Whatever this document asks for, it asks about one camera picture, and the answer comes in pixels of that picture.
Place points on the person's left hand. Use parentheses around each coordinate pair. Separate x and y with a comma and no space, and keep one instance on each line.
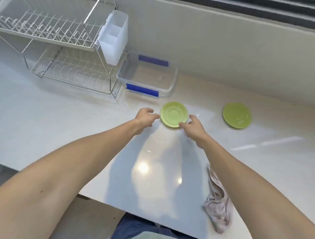
(144,119)

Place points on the person's right hand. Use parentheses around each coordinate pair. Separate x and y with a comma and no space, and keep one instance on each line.
(195,131)

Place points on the person's right thumb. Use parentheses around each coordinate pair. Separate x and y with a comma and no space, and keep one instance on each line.
(183,125)

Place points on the person's left fingers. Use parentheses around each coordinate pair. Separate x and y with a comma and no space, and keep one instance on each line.
(152,116)

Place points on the green plate with ringed base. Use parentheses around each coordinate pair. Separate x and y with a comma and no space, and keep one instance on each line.
(173,114)

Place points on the person's left forearm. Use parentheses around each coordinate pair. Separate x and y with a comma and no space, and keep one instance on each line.
(73,167)

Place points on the person's right forearm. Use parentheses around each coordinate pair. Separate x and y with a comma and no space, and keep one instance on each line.
(253,189)

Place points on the clear container with blue clips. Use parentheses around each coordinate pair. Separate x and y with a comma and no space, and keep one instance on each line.
(147,73)

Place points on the plain green plate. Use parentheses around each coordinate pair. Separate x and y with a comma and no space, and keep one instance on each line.
(237,115)

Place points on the white plastic cutlery holder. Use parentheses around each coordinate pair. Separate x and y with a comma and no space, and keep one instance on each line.
(113,39)

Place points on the crumpled pink dish cloth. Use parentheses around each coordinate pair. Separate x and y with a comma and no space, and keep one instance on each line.
(217,204)

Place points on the person's blue jeans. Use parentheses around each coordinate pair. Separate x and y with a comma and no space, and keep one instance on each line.
(140,227)

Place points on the metal two-tier dish rack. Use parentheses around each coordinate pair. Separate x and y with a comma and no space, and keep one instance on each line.
(61,44)

